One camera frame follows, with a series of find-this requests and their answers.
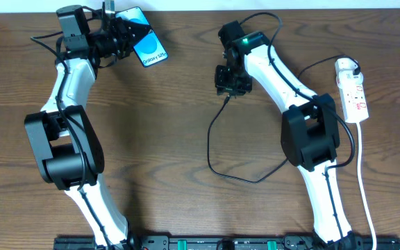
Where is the white power strip cord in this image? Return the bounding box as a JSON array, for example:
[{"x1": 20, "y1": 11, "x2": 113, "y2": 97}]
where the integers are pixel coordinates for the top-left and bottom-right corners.
[{"x1": 355, "y1": 121, "x2": 378, "y2": 250}]

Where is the white power strip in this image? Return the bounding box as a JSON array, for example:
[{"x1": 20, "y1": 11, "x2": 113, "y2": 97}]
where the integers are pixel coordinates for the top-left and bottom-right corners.
[{"x1": 336, "y1": 72, "x2": 369, "y2": 124}]

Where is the white charger plug adapter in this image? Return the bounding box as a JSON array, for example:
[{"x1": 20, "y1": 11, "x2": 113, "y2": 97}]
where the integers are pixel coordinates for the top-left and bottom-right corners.
[{"x1": 335, "y1": 57, "x2": 360, "y2": 79}]

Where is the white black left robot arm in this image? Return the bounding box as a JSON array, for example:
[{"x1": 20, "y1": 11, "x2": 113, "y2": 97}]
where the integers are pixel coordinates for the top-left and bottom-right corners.
[{"x1": 24, "y1": 1, "x2": 152, "y2": 249}]

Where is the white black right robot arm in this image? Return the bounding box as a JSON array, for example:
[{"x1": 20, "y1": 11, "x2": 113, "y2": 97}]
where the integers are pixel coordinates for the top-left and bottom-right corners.
[{"x1": 215, "y1": 21, "x2": 356, "y2": 249}]

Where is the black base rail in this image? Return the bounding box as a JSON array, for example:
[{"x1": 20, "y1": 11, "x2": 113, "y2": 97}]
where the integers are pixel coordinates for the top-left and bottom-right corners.
[{"x1": 52, "y1": 234, "x2": 400, "y2": 250}]

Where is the blue smartphone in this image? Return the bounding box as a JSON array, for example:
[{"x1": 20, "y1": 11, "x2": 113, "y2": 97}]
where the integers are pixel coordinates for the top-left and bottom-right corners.
[{"x1": 115, "y1": 6, "x2": 169, "y2": 67}]

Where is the black charging cable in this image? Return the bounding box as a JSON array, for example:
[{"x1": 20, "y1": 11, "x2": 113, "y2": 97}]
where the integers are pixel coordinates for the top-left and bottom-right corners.
[{"x1": 206, "y1": 54, "x2": 361, "y2": 184}]

